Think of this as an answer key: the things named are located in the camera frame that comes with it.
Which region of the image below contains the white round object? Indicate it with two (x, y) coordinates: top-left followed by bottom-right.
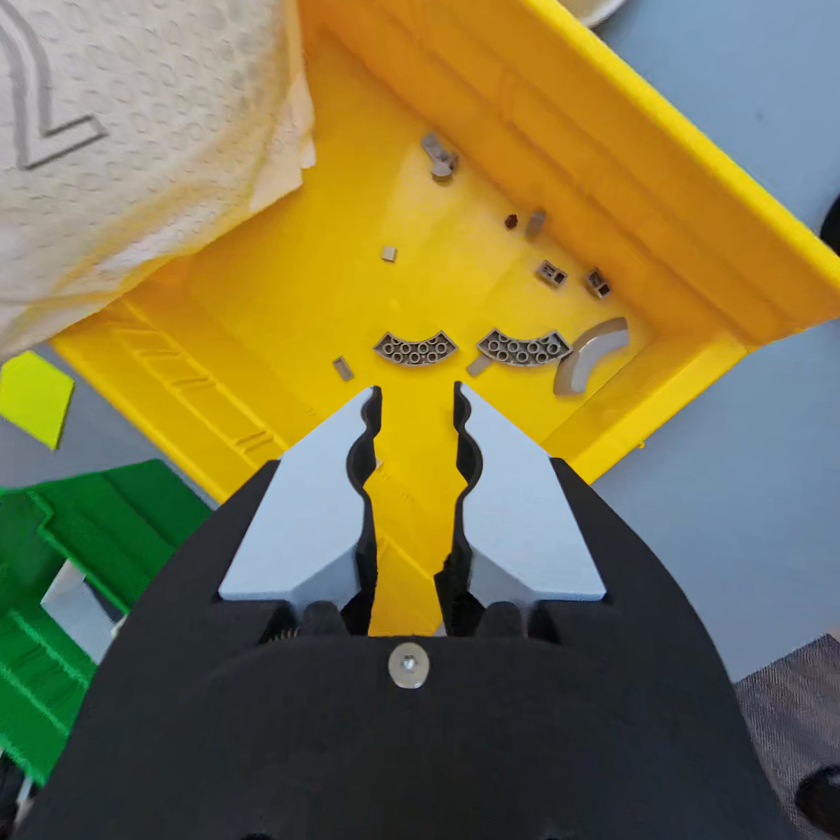
(571, 0), (631, 28)

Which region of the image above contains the yellow plastic bin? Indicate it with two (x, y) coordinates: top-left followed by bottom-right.
(49, 0), (840, 636)

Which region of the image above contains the lime green paper piece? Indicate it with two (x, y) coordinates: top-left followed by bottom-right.
(0, 350), (75, 451)

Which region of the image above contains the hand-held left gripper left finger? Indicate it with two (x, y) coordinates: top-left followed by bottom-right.
(218, 386), (383, 636)

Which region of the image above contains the grey woven cloth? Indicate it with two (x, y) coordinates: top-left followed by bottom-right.
(734, 633), (840, 840)

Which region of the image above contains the grey lego arch piece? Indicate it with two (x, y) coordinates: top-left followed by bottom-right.
(553, 318), (630, 396)

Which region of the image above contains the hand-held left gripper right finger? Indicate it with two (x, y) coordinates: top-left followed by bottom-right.
(434, 381), (607, 636)

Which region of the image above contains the white paper bag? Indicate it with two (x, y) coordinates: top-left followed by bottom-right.
(0, 0), (317, 358)

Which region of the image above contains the grey curved lego plate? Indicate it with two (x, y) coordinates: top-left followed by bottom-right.
(477, 328), (572, 367)
(373, 330), (459, 367)

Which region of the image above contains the grey lego cylinder piece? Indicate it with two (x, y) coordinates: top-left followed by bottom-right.
(420, 131), (460, 183)

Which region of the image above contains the green plastic bin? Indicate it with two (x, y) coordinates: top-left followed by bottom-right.
(0, 458), (214, 785)

